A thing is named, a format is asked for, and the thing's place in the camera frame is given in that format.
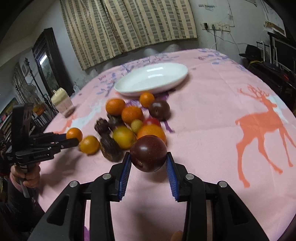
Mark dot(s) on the small yellow-green fruit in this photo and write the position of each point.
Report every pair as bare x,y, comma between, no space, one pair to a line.
136,125

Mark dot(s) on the brownish yellow longan fruit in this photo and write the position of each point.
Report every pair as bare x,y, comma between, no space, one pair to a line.
89,145

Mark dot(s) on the dark wrinkled passion fruit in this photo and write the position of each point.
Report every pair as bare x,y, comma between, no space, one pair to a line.
111,149

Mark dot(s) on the dark red plum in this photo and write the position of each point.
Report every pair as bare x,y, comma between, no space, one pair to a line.
148,153

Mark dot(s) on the striped beige curtain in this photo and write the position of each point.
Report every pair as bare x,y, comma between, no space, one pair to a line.
102,30

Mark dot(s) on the pink deer tablecloth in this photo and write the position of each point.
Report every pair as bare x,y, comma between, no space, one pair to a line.
201,134

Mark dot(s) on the white power strip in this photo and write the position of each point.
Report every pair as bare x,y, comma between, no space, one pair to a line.
215,27

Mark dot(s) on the black shelf with electronics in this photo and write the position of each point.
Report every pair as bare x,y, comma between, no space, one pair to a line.
279,51

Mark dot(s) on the dark framed mirror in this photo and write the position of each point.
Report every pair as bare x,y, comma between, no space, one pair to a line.
49,63

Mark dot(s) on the red cherry tomato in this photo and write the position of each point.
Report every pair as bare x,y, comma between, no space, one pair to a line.
151,121

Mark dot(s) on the white oval plate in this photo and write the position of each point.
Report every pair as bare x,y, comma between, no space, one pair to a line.
155,78

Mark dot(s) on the orange tangerine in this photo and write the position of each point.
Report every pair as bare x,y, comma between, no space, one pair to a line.
115,106

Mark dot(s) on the large orange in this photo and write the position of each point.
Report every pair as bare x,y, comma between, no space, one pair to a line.
152,130

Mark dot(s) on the small orange mandarin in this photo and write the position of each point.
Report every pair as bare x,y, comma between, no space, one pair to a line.
146,99

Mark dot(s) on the lidded drink cup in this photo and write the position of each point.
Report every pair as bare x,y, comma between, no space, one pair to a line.
62,102

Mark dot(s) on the left hand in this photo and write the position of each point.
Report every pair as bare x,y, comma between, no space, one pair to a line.
31,179

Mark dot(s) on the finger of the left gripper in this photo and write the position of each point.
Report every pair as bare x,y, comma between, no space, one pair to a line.
57,145
48,137

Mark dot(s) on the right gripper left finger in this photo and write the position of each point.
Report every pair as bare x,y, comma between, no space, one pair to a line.
107,188

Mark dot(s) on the small orange kumquat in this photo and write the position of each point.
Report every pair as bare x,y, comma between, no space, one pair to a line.
74,133

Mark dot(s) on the large yellow orange fruit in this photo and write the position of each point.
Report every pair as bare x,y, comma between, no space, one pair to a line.
124,137

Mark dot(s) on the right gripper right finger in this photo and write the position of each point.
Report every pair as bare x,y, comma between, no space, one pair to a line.
188,188

